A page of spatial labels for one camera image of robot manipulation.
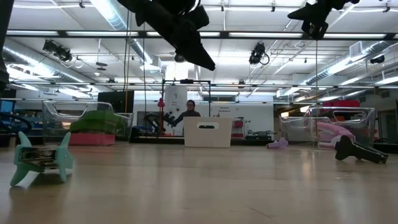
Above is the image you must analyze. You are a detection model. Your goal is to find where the black monitor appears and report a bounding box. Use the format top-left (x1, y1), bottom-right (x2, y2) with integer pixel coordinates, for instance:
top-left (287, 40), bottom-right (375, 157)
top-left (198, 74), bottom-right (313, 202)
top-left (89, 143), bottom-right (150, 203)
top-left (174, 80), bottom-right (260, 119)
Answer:
top-left (98, 90), bottom-right (135, 113)

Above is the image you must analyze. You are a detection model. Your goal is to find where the red box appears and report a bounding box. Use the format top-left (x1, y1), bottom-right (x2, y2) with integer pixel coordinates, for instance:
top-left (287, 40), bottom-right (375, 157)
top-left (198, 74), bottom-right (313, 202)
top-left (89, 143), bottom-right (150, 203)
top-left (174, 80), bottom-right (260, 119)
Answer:
top-left (322, 99), bottom-right (361, 108)

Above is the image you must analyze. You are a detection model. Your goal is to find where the clear plastic bin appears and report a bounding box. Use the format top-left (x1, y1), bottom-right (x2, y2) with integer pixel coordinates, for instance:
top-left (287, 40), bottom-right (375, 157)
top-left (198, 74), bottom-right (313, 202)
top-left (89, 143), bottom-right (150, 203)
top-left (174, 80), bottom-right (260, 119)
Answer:
top-left (279, 106), bottom-right (377, 151)
top-left (42, 100), bottom-right (134, 146)

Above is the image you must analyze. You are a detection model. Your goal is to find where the black metal rig frame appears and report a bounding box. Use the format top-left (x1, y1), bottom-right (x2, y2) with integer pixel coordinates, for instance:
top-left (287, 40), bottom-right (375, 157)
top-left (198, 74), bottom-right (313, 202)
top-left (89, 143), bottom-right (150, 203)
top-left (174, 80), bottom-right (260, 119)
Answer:
top-left (160, 79), bottom-right (212, 138)

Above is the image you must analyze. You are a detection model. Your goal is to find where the teal staple remover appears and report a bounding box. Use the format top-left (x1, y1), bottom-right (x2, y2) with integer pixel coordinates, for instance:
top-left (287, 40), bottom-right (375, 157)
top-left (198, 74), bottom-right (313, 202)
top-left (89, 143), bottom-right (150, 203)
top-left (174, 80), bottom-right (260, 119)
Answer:
top-left (9, 130), bottom-right (75, 187)

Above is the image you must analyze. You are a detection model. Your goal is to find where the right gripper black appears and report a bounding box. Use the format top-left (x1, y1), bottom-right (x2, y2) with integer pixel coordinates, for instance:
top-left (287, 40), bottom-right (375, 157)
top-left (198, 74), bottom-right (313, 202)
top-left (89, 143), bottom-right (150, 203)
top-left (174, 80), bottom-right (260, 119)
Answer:
top-left (287, 0), bottom-right (346, 40)

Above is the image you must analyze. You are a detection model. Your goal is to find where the pink stapler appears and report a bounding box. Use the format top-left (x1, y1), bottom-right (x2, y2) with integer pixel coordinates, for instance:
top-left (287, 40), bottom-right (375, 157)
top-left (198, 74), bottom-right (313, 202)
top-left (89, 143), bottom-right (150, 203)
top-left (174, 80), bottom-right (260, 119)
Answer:
top-left (315, 121), bottom-right (357, 149)

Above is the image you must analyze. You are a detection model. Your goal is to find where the green tape roll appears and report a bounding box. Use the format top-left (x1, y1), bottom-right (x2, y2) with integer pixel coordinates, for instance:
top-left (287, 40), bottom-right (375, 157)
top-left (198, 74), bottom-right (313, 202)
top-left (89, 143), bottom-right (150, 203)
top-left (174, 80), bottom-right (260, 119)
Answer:
top-left (77, 110), bottom-right (122, 125)
top-left (70, 119), bottom-right (125, 134)

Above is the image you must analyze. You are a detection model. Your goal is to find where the white plastic bin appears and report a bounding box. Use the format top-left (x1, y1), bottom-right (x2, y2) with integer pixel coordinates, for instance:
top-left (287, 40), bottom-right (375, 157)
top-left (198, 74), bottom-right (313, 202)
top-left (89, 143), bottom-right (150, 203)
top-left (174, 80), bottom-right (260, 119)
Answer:
top-left (183, 116), bottom-right (233, 148)

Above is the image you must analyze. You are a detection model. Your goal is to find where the black ceiling spotlight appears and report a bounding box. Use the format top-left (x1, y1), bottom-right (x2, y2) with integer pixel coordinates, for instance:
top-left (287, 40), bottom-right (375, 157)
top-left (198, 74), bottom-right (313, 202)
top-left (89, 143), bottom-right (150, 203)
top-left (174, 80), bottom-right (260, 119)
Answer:
top-left (42, 39), bottom-right (74, 63)
top-left (248, 42), bottom-right (271, 66)

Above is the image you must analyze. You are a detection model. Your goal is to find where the black hanging cable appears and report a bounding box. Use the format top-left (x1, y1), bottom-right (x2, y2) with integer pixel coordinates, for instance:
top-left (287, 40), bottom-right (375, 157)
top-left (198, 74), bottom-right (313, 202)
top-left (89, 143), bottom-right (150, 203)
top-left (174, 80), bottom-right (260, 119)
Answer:
top-left (123, 12), bottom-right (147, 114)

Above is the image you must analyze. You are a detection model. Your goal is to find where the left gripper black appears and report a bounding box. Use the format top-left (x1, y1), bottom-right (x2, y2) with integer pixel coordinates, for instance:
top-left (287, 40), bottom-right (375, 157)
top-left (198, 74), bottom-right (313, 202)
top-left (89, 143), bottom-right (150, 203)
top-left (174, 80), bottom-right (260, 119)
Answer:
top-left (135, 0), bottom-right (216, 71)

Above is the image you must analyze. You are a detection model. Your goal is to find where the red stand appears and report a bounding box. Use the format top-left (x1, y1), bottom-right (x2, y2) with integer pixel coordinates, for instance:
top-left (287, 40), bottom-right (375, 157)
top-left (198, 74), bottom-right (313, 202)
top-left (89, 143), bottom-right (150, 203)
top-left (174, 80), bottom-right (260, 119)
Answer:
top-left (157, 97), bottom-right (166, 135)

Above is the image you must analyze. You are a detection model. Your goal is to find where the black stapler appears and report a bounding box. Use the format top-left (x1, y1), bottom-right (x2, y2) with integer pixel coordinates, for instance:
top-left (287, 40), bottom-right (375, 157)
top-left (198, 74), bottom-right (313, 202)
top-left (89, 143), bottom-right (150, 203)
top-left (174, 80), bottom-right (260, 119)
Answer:
top-left (334, 134), bottom-right (389, 164)

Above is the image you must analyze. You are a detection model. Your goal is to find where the black cable loop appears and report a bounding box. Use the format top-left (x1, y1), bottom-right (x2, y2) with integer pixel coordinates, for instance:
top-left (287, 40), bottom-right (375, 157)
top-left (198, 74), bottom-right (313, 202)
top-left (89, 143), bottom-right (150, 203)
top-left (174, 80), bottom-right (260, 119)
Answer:
top-left (0, 111), bottom-right (32, 134)

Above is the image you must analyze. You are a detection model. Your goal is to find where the red tape roll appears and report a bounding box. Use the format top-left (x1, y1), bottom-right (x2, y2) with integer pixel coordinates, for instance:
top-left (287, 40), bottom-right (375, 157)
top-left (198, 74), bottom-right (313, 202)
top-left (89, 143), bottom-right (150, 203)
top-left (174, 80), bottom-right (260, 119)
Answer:
top-left (68, 133), bottom-right (116, 146)

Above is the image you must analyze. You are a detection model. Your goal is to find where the person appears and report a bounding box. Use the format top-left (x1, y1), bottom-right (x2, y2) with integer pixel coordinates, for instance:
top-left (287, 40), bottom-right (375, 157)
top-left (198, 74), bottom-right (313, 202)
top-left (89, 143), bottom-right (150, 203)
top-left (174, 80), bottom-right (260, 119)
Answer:
top-left (172, 99), bottom-right (202, 128)

